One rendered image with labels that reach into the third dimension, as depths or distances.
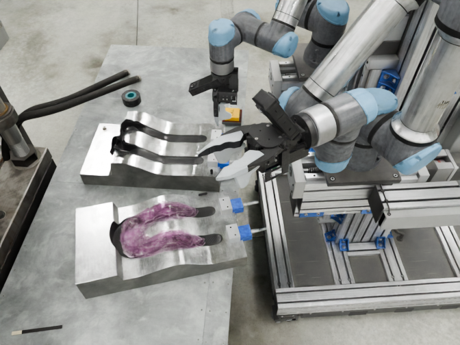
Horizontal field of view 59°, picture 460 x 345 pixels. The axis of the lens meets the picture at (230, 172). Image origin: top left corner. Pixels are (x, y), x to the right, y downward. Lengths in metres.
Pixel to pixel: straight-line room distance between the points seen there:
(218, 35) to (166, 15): 2.86
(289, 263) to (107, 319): 0.97
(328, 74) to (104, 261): 0.80
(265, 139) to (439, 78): 0.42
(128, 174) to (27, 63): 2.41
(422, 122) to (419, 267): 1.22
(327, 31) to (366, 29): 0.63
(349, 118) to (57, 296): 1.00
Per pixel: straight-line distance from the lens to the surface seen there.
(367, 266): 2.08
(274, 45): 1.22
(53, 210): 1.55
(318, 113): 0.78
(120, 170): 1.46
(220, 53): 1.23
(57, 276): 1.41
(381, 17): 0.93
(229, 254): 1.28
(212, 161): 1.41
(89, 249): 1.29
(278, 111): 0.69
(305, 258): 2.03
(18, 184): 1.70
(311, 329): 2.12
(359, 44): 0.93
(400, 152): 1.10
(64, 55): 3.73
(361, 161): 1.26
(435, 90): 0.99
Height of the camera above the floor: 1.99
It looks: 51 degrees down
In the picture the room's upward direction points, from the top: straight up
